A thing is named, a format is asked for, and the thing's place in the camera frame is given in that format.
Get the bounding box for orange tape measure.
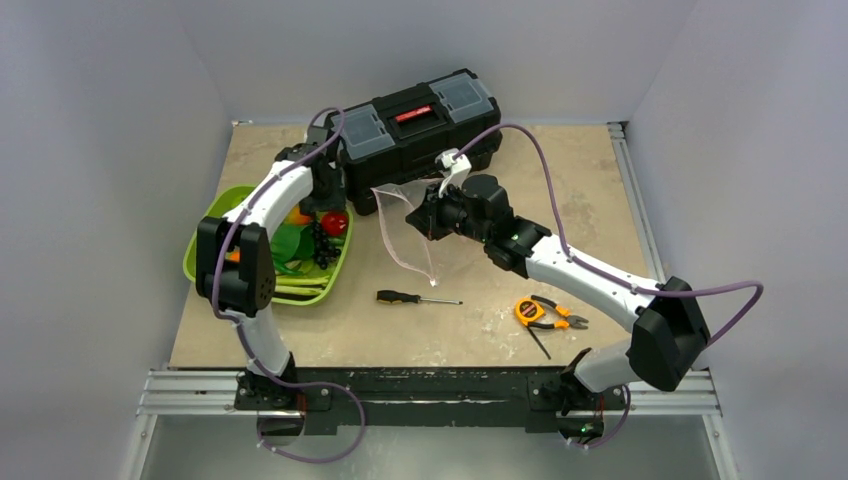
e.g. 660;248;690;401
514;297;545;327

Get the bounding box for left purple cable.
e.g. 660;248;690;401
209;107;367;392

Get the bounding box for clear zip top bag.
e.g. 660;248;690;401
371;179;441;287

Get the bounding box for aluminium frame rails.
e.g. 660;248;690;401
121;124;739;479

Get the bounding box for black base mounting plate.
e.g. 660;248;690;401
234;366;625;440

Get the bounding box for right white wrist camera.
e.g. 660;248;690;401
435;148;471;198

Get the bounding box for orange black pliers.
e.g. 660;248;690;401
523;295;589;360

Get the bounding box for black plastic toolbox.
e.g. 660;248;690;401
335;69;502;216

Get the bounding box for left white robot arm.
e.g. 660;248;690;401
195;131;340;409

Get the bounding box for orange green mango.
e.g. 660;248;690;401
283;206;314;227

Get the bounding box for green leafy vegetable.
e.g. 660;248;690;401
270;224;316;276

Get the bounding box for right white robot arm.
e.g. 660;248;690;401
406;175;711;407

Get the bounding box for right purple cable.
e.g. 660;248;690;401
453;123;764;349

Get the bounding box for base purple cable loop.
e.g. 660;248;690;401
255;387;370;466

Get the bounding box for black grape bunch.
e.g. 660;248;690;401
311;222;341;270

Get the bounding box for green celery stalks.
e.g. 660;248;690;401
274;275;331;297

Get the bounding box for black yellow screwdriver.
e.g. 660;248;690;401
376;290;463;305

